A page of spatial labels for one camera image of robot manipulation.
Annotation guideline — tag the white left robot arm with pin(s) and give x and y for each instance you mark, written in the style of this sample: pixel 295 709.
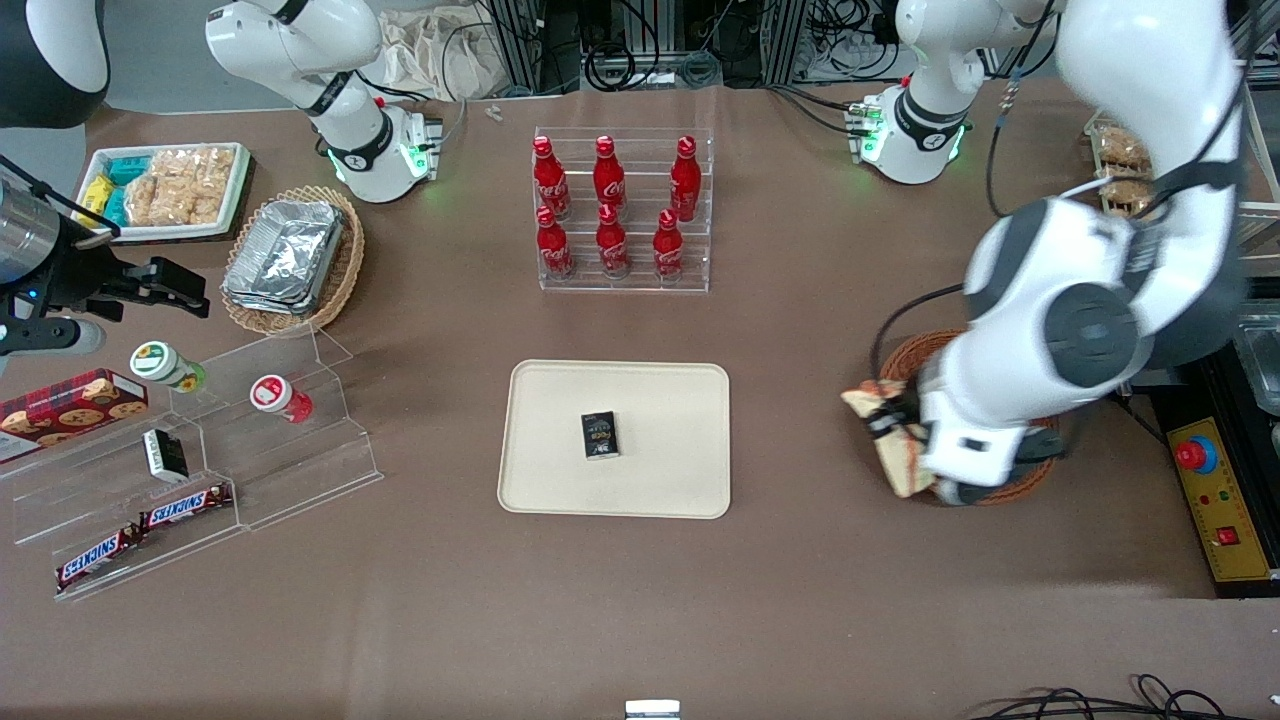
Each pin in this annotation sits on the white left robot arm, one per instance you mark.
pixel 1150 80

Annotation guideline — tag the steel container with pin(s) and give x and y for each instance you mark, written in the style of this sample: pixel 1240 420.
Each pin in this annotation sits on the steel container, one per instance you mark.
pixel 1262 360

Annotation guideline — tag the triangle sandwich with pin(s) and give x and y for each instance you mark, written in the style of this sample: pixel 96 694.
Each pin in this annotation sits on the triangle sandwich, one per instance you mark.
pixel 900 465

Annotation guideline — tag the yellow snack packet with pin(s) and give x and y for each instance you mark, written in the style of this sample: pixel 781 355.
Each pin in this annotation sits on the yellow snack packet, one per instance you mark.
pixel 96 198

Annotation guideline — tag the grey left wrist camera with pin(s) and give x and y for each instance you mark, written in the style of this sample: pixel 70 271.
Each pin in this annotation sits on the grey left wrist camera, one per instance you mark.
pixel 1040 445

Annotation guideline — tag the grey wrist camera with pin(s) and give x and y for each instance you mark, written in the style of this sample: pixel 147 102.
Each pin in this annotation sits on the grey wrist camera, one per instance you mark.
pixel 45 337
pixel 1040 445

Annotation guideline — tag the red cola bottle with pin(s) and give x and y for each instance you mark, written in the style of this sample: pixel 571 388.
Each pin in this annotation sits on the red cola bottle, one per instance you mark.
pixel 668 248
pixel 685 180
pixel 547 178
pixel 612 243
pixel 608 175
pixel 553 248

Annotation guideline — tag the bagged brown pastry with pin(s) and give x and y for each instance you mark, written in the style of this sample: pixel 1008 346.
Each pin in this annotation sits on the bagged brown pastry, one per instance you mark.
pixel 1125 148
pixel 1125 195

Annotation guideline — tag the round brown wicker basket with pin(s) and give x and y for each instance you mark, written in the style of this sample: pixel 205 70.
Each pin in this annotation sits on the round brown wicker basket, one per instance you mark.
pixel 915 355

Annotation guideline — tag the clear acrylic stepped shelf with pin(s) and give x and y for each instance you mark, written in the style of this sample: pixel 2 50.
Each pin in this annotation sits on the clear acrylic stepped shelf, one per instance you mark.
pixel 300 470

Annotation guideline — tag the white snack tray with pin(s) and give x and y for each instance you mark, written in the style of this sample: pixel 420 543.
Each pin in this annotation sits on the white snack tray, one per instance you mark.
pixel 240 170

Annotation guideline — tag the oval tan wicker basket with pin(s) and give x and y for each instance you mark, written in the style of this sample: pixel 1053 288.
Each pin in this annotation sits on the oval tan wicker basket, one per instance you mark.
pixel 345 265

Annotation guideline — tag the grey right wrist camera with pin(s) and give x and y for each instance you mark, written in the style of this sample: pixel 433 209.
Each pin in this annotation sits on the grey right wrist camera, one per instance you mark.
pixel 45 337

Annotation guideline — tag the yellow control box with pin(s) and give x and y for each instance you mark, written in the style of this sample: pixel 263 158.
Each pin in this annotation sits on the yellow control box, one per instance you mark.
pixel 1225 500

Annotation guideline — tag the black white small box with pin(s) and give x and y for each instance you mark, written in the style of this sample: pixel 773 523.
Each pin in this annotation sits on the black white small box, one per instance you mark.
pixel 165 455

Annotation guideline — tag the beige cloth bag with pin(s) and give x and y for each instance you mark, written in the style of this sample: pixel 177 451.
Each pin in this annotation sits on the beige cloth bag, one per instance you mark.
pixel 440 50

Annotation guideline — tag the clear acrylic bottle rack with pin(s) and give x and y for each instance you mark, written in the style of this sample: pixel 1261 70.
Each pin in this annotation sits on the clear acrylic bottle rack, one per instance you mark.
pixel 625 285

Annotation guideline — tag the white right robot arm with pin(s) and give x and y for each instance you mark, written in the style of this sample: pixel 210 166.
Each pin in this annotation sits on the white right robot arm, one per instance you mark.
pixel 280 40

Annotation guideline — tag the teal snack packet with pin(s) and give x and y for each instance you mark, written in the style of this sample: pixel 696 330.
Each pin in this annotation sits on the teal snack packet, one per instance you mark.
pixel 128 170
pixel 114 207

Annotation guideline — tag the stack of foil trays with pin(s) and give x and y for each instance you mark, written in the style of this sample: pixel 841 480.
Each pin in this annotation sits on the stack of foil trays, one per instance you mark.
pixel 285 255

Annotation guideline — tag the small white device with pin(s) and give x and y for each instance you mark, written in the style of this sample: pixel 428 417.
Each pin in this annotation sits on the small white device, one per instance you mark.
pixel 652 710

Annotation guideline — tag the red cookie box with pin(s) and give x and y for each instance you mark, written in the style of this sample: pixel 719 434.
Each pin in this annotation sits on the red cookie box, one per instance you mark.
pixel 70 405

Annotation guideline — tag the Snickers chocolate bar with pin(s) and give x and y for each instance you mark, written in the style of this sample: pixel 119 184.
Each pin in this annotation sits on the Snickers chocolate bar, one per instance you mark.
pixel 98 557
pixel 185 507

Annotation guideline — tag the aluminium frame post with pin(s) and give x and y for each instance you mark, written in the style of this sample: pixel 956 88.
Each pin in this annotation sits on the aluminium frame post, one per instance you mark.
pixel 785 40
pixel 535 40

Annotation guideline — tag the green lid cup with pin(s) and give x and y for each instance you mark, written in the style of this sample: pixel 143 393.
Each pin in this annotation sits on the green lid cup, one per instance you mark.
pixel 160 362

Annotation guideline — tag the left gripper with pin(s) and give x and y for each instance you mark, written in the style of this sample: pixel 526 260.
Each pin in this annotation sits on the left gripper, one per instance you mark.
pixel 897 409

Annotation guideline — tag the red emergency stop button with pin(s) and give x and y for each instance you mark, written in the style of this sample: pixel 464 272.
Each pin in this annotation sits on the red emergency stop button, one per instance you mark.
pixel 1193 455

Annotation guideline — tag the red lid cup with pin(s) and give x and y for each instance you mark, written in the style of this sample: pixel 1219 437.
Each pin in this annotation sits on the red lid cup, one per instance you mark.
pixel 272 393

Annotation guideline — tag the beige plastic tray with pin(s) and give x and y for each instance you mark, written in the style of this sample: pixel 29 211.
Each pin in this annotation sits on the beige plastic tray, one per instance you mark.
pixel 660 400

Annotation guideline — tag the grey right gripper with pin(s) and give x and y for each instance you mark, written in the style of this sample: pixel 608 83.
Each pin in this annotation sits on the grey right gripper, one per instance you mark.
pixel 72 276

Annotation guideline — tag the bagged rice crackers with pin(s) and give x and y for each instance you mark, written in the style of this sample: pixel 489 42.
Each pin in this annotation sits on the bagged rice crackers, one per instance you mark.
pixel 205 180
pixel 150 200

